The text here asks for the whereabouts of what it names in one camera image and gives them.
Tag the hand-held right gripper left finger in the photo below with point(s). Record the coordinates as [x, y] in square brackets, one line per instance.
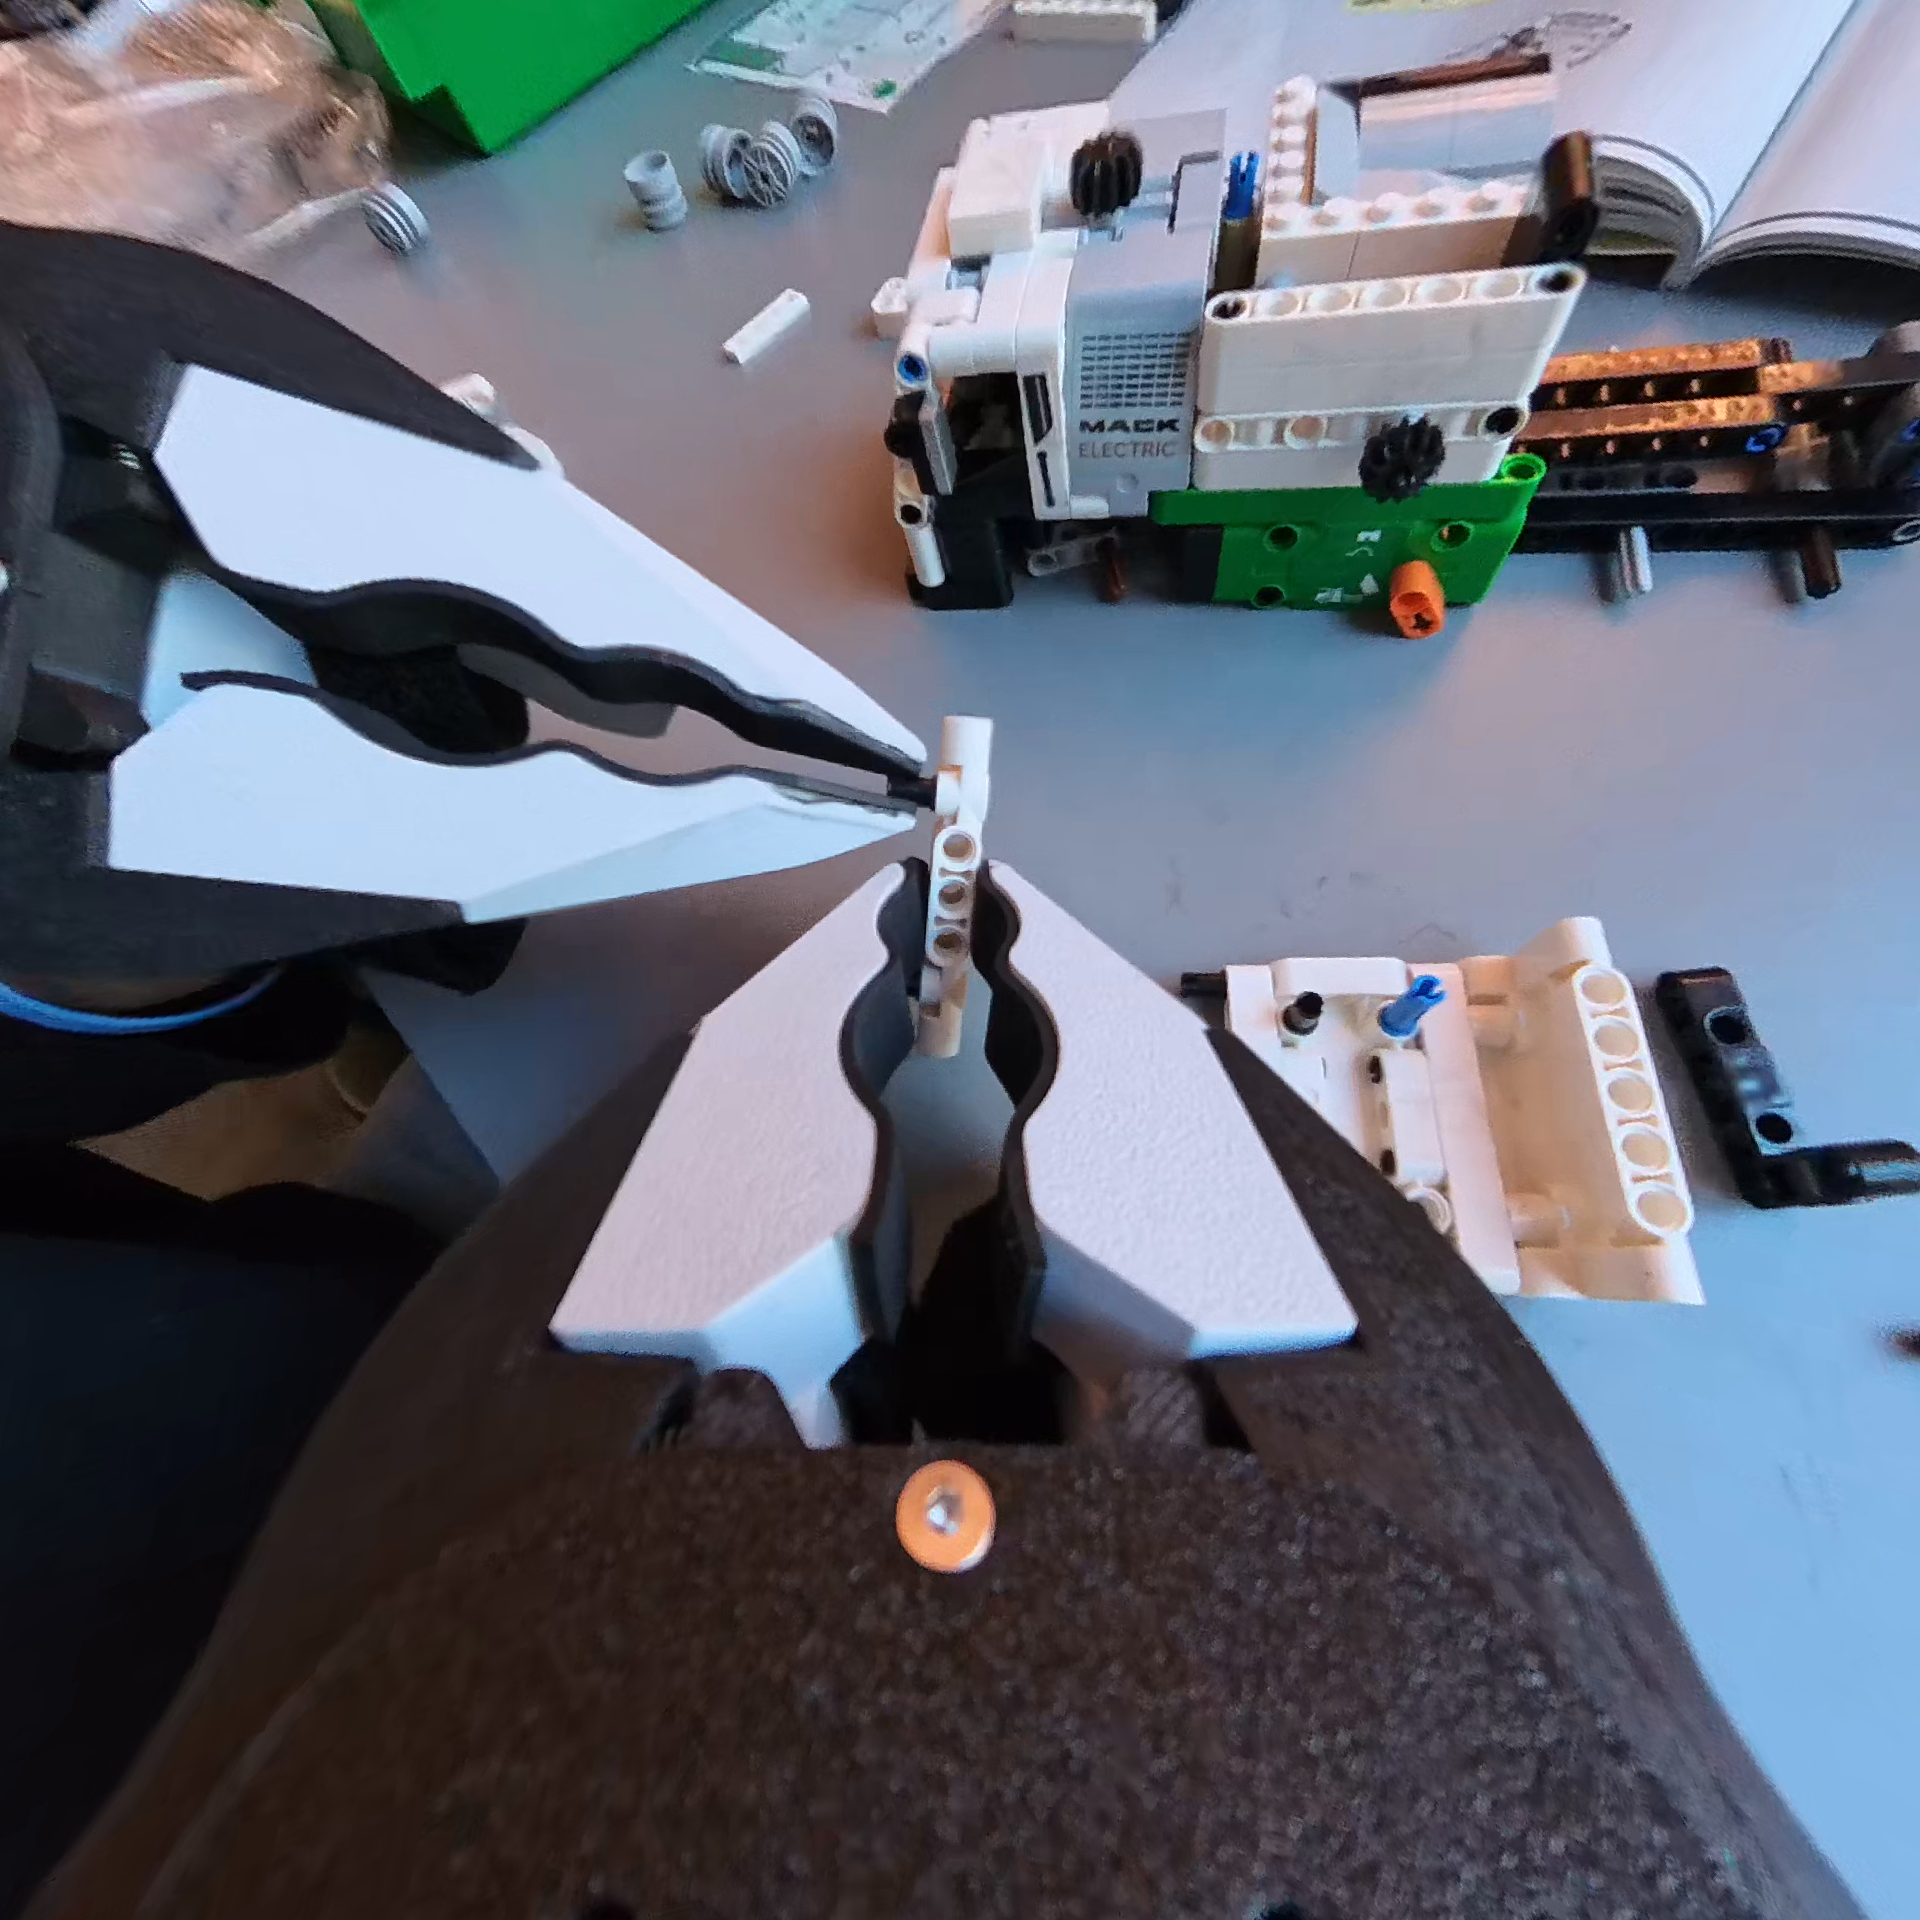
[720, 1171]

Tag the lego instruction booklet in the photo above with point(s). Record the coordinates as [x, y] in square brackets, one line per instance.
[1726, 90]

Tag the person's black jacket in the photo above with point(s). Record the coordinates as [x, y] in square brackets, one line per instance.
[151, 1425]

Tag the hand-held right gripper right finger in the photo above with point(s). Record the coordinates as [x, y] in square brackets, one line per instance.
[1170, 1185]

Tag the white lego plate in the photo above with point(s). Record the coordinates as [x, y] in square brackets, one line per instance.
[1078, 18]

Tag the white lego panel subassembly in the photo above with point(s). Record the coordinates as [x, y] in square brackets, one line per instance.
[1500, 1077]

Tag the green printed sticker sheet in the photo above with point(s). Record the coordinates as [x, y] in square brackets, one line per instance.
[841, 42]

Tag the grey lego wheel hub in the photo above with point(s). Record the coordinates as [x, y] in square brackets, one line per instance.
[776, 161]
[819, 133]
[658, 191]
[724, 161]
[395, 219]

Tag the white lego bar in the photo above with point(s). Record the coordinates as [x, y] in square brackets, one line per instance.
[765, 324]

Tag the white lego beam assembly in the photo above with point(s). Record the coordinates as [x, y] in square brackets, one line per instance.
[950, 899]

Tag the black lego pin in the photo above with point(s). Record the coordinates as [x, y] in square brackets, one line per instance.
[905, 786]

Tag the clear plastic bag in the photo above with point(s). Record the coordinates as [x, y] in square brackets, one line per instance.
[181, 117]

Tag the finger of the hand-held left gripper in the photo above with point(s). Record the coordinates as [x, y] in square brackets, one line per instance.
[378, 824]
[451, 511]

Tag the blue wristband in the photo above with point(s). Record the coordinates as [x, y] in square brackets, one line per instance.
[151, 1019]

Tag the person's left forearm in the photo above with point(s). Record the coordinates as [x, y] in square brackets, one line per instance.
[151, 1077]

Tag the green plastic bin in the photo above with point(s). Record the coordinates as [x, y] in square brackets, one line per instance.
[494, 59]

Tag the black angled lego beam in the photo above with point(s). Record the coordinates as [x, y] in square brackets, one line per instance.
[1726, 1048]

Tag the white green lego truck model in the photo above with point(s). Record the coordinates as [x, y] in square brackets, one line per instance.
[1124, 390]

